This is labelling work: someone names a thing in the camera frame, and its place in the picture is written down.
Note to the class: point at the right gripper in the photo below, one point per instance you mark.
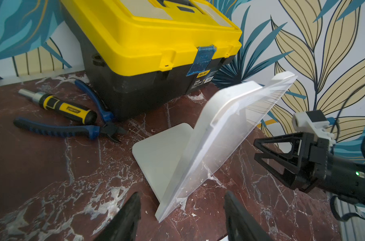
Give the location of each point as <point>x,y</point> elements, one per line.
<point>303,173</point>

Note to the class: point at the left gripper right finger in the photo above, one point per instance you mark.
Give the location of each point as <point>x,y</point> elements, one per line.
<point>240,224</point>

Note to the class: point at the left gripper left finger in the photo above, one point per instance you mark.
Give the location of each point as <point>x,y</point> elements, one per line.
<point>123,227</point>

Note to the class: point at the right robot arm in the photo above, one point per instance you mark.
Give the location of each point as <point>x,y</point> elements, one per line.
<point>345,180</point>

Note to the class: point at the right white menu rack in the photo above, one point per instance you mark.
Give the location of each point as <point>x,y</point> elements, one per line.
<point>177,161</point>

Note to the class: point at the yellow black screwdriver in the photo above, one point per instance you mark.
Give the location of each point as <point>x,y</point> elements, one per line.
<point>70,110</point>

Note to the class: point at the yellow black toolbox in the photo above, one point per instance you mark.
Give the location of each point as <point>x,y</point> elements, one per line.
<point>139,55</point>

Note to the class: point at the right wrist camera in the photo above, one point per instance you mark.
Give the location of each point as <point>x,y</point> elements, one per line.
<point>313,122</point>

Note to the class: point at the blue handled pliers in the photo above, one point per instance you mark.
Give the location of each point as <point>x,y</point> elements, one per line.
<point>104,125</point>

